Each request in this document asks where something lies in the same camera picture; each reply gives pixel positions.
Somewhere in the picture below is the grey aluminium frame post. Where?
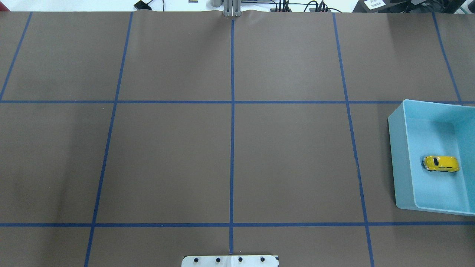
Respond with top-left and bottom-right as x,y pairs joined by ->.
222,0 -> 242,17

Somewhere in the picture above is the yellow beetle toy car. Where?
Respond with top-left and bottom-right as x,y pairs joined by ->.
422,155 -> 461,172

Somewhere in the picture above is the black small device on desk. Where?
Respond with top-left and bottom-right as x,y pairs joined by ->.
133,0 -> 152,10

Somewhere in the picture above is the black cable bundle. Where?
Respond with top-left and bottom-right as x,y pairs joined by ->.
270,0 -> 343,13

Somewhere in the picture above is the light blue plastic bin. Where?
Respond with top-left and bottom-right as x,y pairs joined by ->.
387,99 -> 475,216

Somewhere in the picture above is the white label card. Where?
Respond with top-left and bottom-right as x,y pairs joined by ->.
363,0 -> 386,10

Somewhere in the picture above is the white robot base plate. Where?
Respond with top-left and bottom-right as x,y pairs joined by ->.
181,255 -> 279,267

